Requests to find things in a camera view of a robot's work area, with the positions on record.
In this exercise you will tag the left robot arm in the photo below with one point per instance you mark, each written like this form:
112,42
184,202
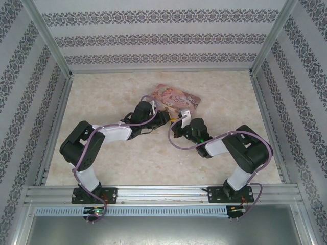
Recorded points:
76,143

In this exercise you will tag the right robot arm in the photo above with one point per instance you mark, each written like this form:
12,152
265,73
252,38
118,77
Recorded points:
250,153

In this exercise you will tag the pink illustrated tin box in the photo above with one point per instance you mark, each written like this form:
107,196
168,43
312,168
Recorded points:
178,98

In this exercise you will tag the grey metal sheet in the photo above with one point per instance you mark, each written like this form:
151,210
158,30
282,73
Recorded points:
166,232

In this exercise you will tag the small circuit board green light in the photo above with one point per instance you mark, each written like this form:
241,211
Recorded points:
95,211

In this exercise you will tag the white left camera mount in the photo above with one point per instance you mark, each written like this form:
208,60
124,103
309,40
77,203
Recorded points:
153,107

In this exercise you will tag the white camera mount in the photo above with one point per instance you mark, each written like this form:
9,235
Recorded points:
186,122
153,107

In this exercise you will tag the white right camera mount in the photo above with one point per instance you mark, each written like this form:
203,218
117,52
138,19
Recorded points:
186,122

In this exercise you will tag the aluminium front rail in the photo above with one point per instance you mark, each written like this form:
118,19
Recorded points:
158,194

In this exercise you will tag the aluminium side rail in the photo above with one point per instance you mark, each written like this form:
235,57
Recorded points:
265,114
61,114

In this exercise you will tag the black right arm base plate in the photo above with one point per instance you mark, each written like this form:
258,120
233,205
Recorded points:
214,195

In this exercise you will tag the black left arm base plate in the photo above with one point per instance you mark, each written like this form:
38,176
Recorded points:
111,195

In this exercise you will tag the aluminium frame post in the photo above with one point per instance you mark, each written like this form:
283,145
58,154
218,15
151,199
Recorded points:
273,35
51,38

